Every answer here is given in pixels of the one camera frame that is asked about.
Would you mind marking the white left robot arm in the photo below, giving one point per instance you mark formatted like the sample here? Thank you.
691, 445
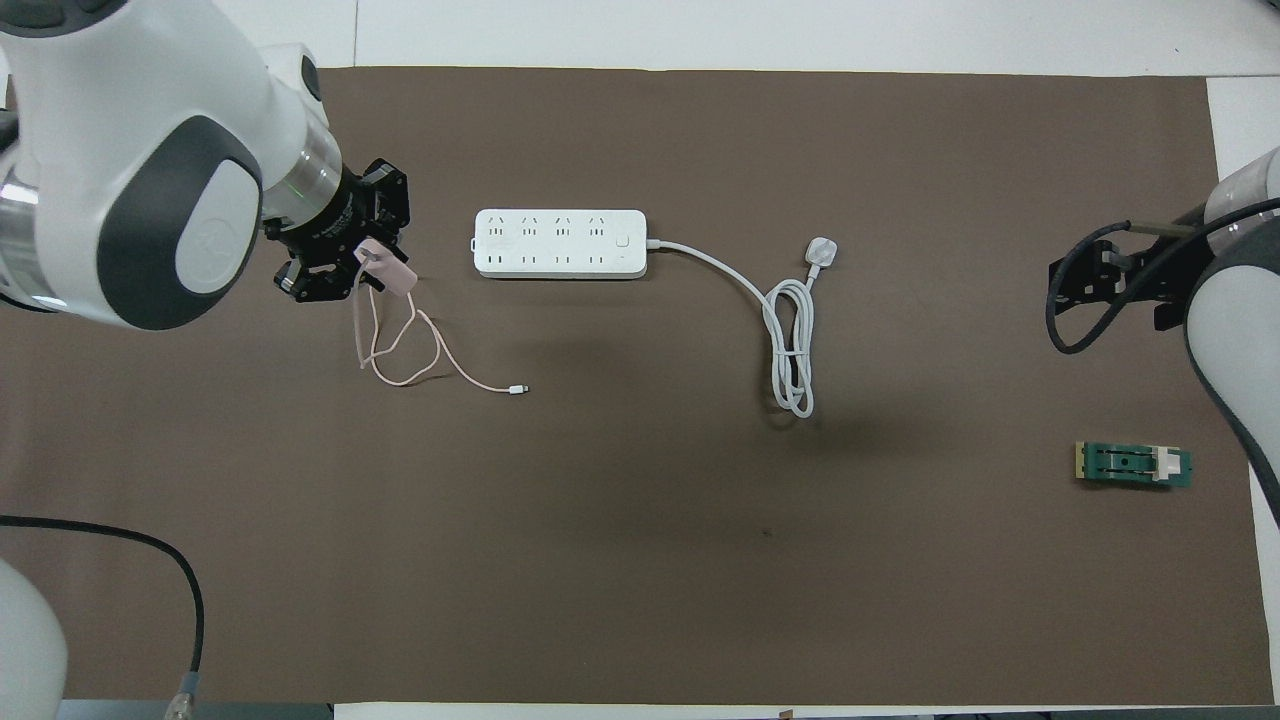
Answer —
120, 100

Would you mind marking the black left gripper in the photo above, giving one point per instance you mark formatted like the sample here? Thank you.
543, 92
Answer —
330, 225

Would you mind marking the white power strip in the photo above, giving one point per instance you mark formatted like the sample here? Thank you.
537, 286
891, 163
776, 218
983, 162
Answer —
560, 245

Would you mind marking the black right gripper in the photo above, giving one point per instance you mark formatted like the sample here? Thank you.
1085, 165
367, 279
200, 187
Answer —
1170, 285

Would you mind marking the green knife switch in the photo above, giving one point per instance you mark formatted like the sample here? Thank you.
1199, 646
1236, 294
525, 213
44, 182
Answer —
1130, 465

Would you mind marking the brown table mat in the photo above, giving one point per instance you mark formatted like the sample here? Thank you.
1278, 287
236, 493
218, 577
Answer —
700, 600

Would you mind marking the pink charger adapter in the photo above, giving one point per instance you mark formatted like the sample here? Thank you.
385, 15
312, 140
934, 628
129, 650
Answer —
388, 268

